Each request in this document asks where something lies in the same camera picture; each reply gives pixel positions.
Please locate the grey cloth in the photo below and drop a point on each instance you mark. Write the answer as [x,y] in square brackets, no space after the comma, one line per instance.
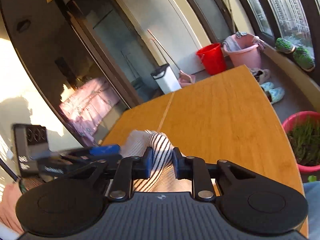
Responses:
[232,45]

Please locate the person's leg in jeans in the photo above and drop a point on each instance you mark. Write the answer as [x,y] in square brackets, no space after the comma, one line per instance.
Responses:
[313,210]

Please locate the red plastic bucket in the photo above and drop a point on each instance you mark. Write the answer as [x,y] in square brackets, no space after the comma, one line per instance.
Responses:
[212,60]

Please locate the person's left forearm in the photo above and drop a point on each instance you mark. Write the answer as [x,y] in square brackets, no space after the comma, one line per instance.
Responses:
[10,207]

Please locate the red plant pot with grass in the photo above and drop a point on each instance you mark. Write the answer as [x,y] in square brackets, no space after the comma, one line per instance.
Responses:
[303,140]

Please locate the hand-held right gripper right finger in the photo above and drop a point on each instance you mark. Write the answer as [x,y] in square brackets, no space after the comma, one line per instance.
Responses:
[177,163]

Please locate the pink plastic basin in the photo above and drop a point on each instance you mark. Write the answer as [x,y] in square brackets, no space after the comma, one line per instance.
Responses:
[246,55]

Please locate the light blue slipper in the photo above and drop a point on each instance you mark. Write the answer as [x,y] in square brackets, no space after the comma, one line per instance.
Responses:
[267,86]
[276,95]

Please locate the pink dustpan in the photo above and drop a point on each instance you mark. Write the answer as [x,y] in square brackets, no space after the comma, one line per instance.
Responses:
[186,78]

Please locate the white trash bin black lid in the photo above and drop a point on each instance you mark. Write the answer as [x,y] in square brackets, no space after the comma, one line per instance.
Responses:
[167,80]

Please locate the black white striped garment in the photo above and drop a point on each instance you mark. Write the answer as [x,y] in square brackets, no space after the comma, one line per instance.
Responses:
[161,152]

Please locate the frosted glass door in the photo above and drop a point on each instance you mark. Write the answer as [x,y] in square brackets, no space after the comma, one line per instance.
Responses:
[207,10]

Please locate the green leafy plant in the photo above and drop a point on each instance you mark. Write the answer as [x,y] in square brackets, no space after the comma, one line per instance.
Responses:
[312,178]

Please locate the green knit shoe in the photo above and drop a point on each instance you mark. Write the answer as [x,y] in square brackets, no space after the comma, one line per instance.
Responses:
[285,45]
[303,58]

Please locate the pink cloth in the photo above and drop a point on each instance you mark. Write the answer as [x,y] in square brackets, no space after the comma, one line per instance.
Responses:
[260,43]

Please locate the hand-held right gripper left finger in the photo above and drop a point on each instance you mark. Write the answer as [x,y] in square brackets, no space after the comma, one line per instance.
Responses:
[148,162]

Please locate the beige slipper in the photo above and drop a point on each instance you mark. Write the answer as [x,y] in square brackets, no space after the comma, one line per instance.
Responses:
[262,75]

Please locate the mop pole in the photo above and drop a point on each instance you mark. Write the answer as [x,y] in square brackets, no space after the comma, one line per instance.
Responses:
[228,7]

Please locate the bed with pink blanket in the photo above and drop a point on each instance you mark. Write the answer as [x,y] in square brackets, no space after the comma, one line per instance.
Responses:
[87,105]

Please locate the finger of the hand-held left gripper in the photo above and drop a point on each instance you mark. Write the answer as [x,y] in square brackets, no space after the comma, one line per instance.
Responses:
[105,150]
[113,160]

